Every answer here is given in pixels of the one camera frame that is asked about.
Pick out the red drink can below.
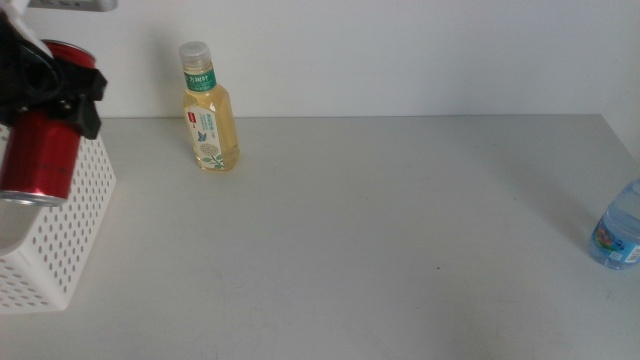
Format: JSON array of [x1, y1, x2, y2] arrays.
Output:
[[0, 39, 97, 207]]

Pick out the yellow tea bottle green label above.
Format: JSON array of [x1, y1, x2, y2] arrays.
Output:
[[178, 40, 241, 173]]

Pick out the clear water bottle blue cap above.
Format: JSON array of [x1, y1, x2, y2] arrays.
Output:
[[588, 178, 640, 271]]

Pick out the white perforated plastic basket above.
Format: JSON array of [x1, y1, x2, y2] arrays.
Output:
[[0, 124, 117, 315]]

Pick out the silver left wrist camera white mount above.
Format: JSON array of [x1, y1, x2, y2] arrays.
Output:
[[0, 0, 119, 59]]

